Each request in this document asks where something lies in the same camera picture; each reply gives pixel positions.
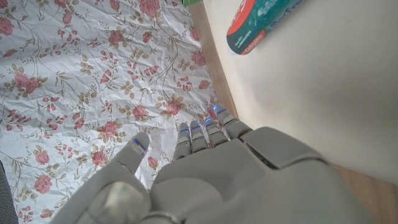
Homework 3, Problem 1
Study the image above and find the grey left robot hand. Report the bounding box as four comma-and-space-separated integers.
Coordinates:
49, 104, 377, 224

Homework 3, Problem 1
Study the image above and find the green red toothpaste tube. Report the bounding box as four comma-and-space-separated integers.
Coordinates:
226, 0, 304, 56

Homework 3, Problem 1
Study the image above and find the cream table mat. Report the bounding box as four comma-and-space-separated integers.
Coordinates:
201, 0, 398, 185

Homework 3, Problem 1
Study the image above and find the floral backdrop cloth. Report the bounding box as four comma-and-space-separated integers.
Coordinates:
0, 0, 220, 224

